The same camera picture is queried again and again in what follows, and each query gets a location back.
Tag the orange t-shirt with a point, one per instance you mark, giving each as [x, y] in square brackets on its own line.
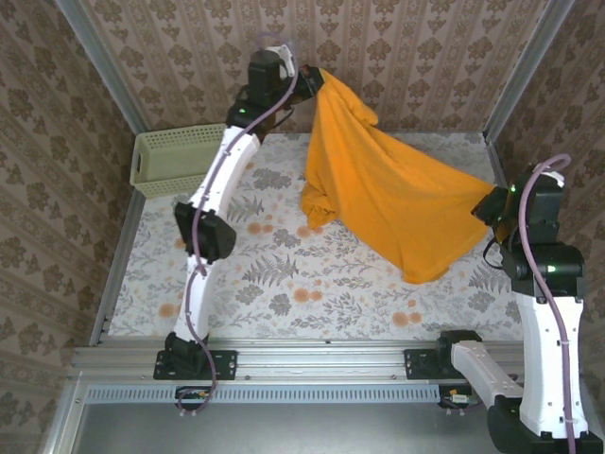
[378, 189]

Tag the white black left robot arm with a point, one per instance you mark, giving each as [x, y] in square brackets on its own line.
[224, 163]

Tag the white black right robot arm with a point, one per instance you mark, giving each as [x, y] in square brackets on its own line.
[539, 340]

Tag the pale green plastic basket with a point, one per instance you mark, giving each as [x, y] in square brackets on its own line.
[175, 161]

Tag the small circuit board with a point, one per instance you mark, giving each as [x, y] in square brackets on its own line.
[458, 398]
[198, 393]

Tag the floral patterned tablecloth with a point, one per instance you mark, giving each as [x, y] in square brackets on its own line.
[331, 307]

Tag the grey metal panel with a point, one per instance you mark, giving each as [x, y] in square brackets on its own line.
[307, 430]

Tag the aluminium side rail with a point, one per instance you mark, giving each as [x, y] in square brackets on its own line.
[122, 246]
[496, 165]

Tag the aluminium frame post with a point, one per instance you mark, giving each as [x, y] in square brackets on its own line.
[105, 66]
[527, 66]

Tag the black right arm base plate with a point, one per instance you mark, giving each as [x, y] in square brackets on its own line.
[420, 364]

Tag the aluminium mounting rail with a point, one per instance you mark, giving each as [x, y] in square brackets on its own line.
[321, 359]

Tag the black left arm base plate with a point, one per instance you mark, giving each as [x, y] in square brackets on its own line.
[224, 364]

